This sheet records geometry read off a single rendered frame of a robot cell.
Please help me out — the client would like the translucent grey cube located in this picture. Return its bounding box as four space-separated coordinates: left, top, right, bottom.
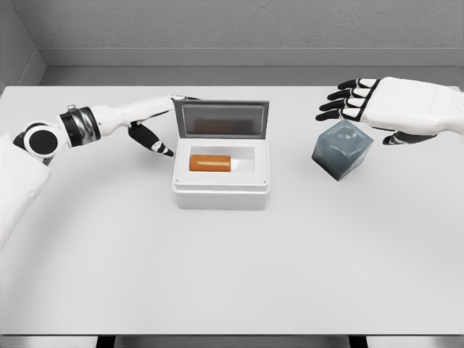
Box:
311 120 375 181

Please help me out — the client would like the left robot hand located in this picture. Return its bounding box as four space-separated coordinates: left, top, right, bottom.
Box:
121 94 201 158

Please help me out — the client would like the grey hinged box lid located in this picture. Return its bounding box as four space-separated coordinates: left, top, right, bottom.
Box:
173 96 273 141

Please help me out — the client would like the white rectangular box base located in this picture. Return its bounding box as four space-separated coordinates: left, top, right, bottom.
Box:
171 138 273 212

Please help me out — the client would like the orange cylinder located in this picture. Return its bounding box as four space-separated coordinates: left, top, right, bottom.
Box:
188 154 233 173

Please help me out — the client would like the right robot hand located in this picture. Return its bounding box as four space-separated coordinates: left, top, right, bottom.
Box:
315 76 444 146

